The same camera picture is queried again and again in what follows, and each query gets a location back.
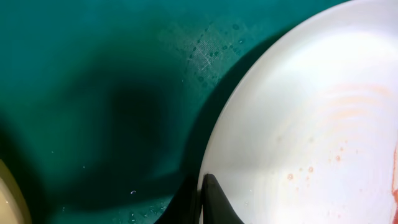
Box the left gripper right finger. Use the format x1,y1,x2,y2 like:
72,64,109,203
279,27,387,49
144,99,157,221
201,174,243,224

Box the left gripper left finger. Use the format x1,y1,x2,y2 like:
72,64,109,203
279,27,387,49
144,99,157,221
155,176,199,224

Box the white plate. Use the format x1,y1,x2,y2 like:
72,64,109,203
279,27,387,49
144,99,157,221
200,1,397,223

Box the teal plastic serving tray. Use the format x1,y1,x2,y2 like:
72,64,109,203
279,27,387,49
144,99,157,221
1,0,340,223

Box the yellow-green round plate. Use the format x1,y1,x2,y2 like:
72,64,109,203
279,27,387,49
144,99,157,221
1,161,32,224

